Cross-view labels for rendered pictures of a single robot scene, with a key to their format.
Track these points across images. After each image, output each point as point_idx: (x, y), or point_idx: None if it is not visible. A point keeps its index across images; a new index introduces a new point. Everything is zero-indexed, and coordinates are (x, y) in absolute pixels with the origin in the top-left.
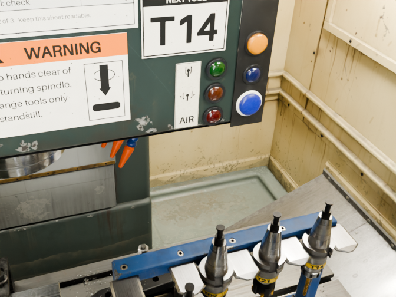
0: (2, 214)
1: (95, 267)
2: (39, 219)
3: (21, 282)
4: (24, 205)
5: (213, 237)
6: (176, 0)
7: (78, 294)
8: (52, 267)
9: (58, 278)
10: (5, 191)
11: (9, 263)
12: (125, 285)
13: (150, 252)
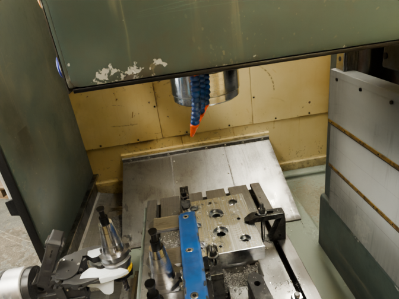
0: (347, 212)
1: (309, 288)
2: (361, 241)
3: (288, 242)
4: (358, 219)
5: (203, 277)
6: None
7: (276, 276)
8: (362, 295)
9: (294, 263)
10: (352, 195)
11: (345, 256)
12: (171, 221)
13: (196, 230)
